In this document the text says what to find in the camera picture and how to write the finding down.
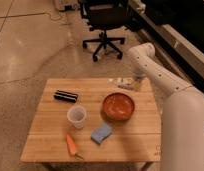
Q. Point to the white plastic bottle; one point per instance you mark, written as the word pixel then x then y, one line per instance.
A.
pixel 126 83

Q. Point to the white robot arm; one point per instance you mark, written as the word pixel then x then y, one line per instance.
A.
pixel 182 134

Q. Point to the orange ceramic bowl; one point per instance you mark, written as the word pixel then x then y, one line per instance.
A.
pixel 118 106

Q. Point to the translucent plastic cup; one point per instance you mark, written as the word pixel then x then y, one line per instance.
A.
pixel 76 115

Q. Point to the wooden table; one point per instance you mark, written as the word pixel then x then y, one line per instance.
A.
pixel 135 140

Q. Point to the black rectangular case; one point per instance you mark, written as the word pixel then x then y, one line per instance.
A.
pixel 65 96

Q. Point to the blue sponge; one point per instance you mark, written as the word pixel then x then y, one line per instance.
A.
pixel 101 133

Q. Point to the orange toy carrot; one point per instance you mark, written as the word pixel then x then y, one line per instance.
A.
pixel 72 148

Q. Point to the black office chair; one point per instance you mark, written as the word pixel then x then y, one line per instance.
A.
pixel 104 15

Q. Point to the white device on floor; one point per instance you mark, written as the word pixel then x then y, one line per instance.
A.
pixel 66 5

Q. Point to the long workbench at right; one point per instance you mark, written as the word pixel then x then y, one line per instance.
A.
pixel 178 27

